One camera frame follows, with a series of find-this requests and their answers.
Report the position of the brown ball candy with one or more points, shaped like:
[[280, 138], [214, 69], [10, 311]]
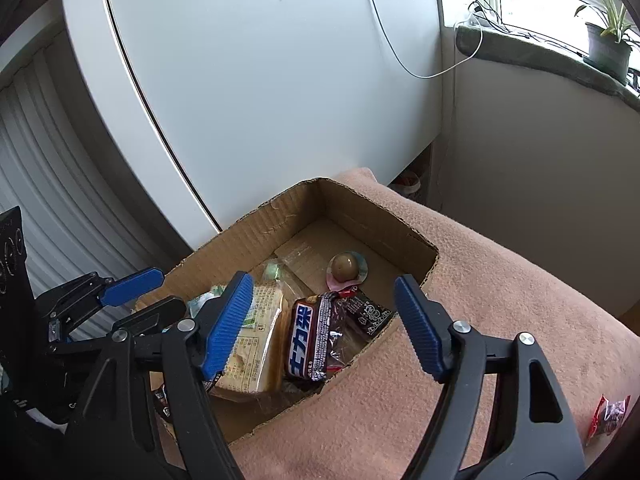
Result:
[[344, 265]]

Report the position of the white cabinet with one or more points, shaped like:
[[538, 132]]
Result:
[[250, 85]]

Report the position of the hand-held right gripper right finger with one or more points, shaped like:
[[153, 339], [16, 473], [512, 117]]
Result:
[[420, 325]]

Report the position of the green leafy plant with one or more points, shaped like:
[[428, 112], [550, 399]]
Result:
[[612, 10]]

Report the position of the white charger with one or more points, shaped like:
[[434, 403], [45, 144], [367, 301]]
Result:
[[477, 15]]

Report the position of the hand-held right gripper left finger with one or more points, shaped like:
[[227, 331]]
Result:
[[230, 325]]

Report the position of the pale teal candy packet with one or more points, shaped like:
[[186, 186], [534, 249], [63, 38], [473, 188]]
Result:
[[273, 270]]

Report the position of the black printed candy packet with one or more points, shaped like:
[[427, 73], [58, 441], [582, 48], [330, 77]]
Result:
[[367, 315]]

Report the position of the cardboard box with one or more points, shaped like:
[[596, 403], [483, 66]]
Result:
[[300, 205]]

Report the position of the clear packet of tan biscuits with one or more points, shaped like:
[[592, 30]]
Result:
[[255, 340]]

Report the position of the clear red-ended dark snack packet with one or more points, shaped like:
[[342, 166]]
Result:
[[612, 412]]

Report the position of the grey plant pot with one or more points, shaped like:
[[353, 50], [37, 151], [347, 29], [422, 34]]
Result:
[[607, 55]]

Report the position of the white ribbed radiator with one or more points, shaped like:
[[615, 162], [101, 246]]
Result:
[[60, 185]]

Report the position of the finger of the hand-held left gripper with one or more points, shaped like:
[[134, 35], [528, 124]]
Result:
[[155, 310], [130, 285]]

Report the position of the brown chocolate bar blue print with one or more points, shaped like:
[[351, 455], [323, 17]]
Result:
[[302, 340]]

